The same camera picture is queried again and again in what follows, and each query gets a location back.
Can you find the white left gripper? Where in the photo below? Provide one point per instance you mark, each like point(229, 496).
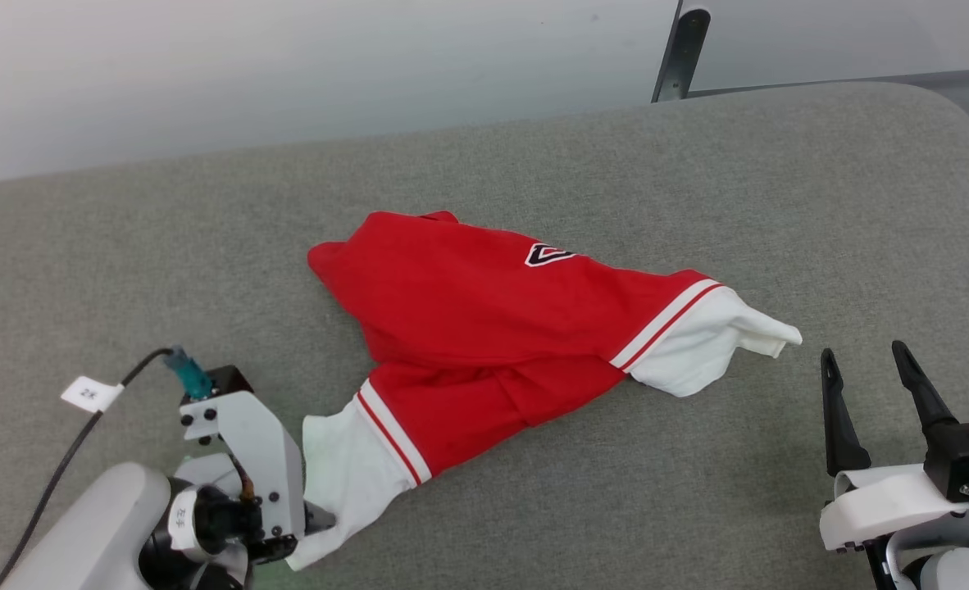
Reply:
point(267, 467)

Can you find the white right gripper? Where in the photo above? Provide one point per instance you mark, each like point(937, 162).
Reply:
point(886, 504)

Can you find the red and white basketball jersey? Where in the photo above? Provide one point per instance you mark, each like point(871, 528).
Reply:
point(484, 328)

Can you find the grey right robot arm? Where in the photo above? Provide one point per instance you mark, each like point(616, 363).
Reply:
point(952, 569)

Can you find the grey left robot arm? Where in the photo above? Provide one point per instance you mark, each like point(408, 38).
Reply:
point(91, 533)

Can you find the grey fabric sofa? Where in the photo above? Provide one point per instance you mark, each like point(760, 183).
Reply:
point(534, 508)

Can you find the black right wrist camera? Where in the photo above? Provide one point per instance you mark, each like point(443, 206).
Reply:
point(968, 451)

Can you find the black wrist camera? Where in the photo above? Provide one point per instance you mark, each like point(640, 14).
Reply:
point(968, 451)
point(230, 381)

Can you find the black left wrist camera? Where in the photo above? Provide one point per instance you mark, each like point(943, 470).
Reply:
point(230, 381)

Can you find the dark metal frame post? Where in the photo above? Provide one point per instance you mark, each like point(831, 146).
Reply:
point(681, 49)

